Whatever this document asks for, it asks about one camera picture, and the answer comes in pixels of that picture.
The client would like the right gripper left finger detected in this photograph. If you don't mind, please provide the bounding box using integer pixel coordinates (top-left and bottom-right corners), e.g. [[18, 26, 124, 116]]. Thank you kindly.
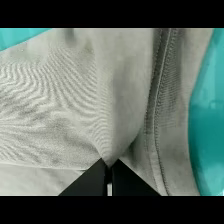
[[58, 158, 107, 197]]

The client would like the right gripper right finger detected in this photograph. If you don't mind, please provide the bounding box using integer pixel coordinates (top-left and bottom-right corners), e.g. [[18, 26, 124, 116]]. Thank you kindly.
[[111, 158, 162, 197]]

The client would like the grey T-shirt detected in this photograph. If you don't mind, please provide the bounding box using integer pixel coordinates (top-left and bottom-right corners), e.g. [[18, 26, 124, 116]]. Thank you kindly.
[[0, 27, 214, 197]]

